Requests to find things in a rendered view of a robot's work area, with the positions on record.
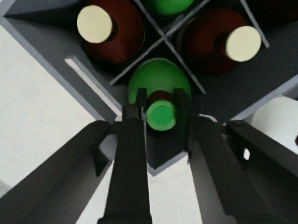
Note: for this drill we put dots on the white bottle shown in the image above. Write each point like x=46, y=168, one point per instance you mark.
x=279, y=120

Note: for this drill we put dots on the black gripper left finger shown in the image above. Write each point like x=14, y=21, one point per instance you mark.
x=59, y=189

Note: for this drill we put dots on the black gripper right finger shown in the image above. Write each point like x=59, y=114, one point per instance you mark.
x=225, y=193

